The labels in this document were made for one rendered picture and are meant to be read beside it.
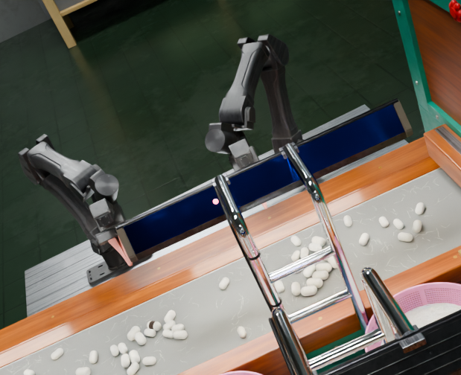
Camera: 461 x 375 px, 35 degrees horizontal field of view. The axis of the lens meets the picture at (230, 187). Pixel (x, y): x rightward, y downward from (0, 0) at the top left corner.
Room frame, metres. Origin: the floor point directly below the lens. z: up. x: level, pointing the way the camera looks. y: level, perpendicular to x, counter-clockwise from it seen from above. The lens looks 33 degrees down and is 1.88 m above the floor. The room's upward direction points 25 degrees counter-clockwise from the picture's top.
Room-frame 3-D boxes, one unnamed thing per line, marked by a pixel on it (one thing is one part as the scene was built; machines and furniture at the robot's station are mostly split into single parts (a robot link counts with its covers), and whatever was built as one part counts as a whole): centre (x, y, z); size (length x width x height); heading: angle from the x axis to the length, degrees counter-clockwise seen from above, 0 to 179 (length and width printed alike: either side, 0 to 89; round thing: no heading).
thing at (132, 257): (1.22, -0.07, 1.08); 0.62 x 0.08 x 0.07; 90
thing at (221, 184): (1.14, -0.06, 0.90); 0.20 x 0.19 x 0.45; 90
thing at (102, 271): (1.74, 0.39, 0.71); 0.20 x 0.07 x 0.08; 93
